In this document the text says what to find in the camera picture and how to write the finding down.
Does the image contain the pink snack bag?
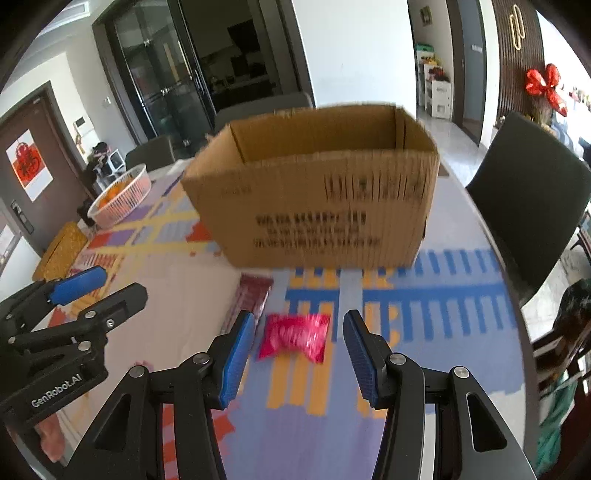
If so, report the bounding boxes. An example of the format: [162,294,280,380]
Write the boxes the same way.
[257,313,331,364]

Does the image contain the woven yellow tissue box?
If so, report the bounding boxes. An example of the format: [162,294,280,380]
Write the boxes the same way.
[32,222,88,281]

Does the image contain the brown entrance door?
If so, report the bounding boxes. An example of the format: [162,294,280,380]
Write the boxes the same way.
[1,83,95,255]

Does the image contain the white basket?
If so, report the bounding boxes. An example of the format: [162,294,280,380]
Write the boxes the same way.
[87,164,151,229]

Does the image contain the oranges in basket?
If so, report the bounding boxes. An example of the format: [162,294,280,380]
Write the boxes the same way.
[98,178,131,209]

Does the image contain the red fu door poster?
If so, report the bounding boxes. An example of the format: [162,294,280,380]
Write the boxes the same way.
[6,129,53,202]

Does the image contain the green floral bag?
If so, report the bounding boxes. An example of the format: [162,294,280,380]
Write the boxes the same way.
[552,279,591,339]

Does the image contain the maroon striped snack pack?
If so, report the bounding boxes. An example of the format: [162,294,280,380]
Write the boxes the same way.
[221,274,273,334]

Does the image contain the colourful patterned table mat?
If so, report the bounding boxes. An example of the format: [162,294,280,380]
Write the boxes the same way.
[51,174,534,479]

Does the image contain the dark chair behind left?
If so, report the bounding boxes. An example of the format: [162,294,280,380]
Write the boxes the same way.
[125,135,175,172]

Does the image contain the dark chair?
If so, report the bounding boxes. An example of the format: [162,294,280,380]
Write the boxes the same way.
[125,135,175,172]
[467,113,590,305]
[213,92,314,134]

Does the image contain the dark chair right side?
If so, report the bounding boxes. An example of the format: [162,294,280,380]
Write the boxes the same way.
[467,113,590,305]

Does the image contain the black glass sliding door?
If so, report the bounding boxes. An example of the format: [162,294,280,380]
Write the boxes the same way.
[92,1,315,158]

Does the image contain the brown cardboard box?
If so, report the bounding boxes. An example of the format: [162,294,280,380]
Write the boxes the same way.
[181,105,440,269]

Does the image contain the dark chair behind middle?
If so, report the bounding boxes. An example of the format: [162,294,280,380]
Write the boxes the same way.
[213,92,314,134]

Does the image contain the white shelf unit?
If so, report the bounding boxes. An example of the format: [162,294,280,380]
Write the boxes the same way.
[415,43,453,120]

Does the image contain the red bow balloon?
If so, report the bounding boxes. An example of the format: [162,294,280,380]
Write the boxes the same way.
[525,63,568,117]

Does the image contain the dark wooden slat panel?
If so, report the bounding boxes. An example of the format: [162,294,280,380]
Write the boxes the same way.
[492,0,545,118]

